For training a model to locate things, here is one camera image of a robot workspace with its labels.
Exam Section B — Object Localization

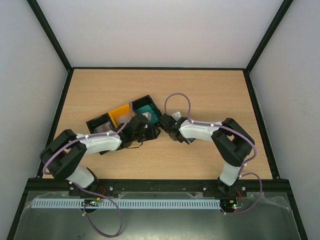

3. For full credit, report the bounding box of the black bin with teal cards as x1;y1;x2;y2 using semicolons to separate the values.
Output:
132;94;162;125

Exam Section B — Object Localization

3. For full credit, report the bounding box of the blue leather card holder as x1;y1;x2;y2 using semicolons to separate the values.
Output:
186;138;195;144

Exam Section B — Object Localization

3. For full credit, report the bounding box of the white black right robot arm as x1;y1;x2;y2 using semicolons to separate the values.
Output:
159;114;257;196

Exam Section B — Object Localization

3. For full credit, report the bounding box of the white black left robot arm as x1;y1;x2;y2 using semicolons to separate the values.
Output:
40;114;161;189

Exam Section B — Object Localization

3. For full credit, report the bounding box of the teal card stack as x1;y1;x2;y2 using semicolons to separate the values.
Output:
135;105;158;125

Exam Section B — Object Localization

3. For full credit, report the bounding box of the white red card stack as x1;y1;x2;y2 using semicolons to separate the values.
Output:
115;114;131;127

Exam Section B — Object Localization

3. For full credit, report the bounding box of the red patterned card stack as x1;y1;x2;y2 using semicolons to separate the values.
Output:
93;122;113;134

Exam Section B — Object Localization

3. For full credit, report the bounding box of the black bin with red cards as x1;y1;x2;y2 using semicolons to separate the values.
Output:
86;113;116;134

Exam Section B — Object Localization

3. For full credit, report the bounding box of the yellow plastic bin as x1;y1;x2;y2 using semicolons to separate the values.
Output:
108;103;134;128

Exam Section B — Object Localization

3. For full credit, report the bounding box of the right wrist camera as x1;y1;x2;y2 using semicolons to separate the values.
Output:
171;111;181;121

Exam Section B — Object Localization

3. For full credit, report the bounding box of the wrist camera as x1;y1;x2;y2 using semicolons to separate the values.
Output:
171;111;181;121
142;112;152;121

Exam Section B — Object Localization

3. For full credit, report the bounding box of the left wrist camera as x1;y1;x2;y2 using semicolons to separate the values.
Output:
142;112;152;121

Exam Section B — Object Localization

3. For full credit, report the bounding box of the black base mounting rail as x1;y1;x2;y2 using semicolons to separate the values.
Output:
68;178;248;198

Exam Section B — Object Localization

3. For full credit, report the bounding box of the light blue slotted cable duct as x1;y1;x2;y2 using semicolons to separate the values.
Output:
31;198;221;210

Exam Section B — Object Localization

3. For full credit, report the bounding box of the black aluminium frame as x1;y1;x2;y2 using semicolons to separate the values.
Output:
4;0;308;240

